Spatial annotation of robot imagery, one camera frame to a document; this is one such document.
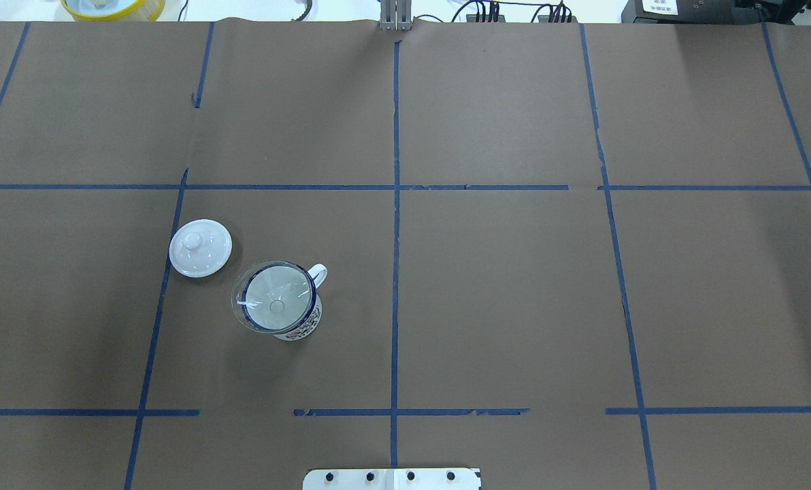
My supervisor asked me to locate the clear glass funnel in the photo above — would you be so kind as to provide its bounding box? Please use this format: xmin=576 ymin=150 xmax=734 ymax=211
xmin=231 ymin=260 xmax=317 ymax=335

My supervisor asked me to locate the white ceramic mug lid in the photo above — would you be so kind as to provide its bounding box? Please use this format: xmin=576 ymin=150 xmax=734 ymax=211
xmin=168 ymin=219 xmax=233 ymax=278

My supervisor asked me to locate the white enamel mug blue rim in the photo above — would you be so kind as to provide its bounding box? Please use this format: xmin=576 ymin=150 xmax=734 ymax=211
xmin=242 ymin=263 xmax=329 ymax=342

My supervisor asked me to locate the black box with label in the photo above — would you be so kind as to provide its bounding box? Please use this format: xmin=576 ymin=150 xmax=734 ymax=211
xmin=621 ymin=0 xmax=811 ymax=26

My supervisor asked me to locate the yellow tape roll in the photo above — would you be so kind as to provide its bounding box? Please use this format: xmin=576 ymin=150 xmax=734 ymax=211
xmin=60 ymin=1 xmax=166 ymax=22

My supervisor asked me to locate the grey metal bracket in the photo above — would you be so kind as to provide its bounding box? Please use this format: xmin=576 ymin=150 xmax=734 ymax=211
xmin=378 ymin=0 xmax=414 ymax=32

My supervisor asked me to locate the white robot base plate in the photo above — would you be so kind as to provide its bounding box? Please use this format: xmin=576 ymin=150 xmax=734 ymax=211
xmin=302 ymin=468 xmax=482 ymax=489

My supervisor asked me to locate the black power strip with cables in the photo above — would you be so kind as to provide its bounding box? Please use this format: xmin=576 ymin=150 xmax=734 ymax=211
xmin=446 ymin=1 xmax=578 ymax=24

